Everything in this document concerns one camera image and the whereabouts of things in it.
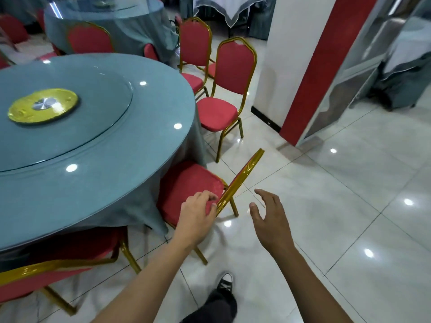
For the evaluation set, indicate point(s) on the person's right hand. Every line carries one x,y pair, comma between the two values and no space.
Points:
274,228

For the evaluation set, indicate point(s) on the person's left hand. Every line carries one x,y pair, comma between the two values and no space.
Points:
193,222

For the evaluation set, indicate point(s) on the person's right forearm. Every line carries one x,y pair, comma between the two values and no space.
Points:
313,292

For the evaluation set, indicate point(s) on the person's left forearm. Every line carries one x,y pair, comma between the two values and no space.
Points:
144,289

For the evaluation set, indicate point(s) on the glass lazy susan turntable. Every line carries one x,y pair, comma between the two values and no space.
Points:
101,97
128,4

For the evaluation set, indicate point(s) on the black white canvas sneaker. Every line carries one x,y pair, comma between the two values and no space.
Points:
225,282

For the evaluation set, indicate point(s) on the black trousers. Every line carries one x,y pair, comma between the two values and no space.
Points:
215,309

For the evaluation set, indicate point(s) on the grey clothed table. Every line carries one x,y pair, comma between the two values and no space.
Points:
400,84

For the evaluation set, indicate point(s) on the yellow turntable base disc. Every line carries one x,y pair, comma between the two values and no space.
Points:
101,3
23,110

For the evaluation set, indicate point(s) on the white clothed table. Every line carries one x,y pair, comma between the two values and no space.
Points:
229,6

